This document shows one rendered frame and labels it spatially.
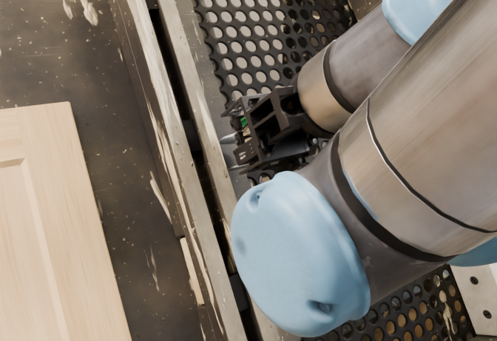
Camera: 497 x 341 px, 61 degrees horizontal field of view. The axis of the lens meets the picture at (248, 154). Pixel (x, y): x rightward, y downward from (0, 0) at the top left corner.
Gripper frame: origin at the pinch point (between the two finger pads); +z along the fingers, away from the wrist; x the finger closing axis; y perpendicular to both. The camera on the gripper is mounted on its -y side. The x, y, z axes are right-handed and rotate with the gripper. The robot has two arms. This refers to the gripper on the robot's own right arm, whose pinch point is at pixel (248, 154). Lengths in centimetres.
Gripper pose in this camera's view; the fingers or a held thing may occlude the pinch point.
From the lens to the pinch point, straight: 57.3
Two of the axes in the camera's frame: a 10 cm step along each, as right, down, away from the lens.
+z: -4.6, 2.8, 8.4
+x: 3.1, 9.4, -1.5
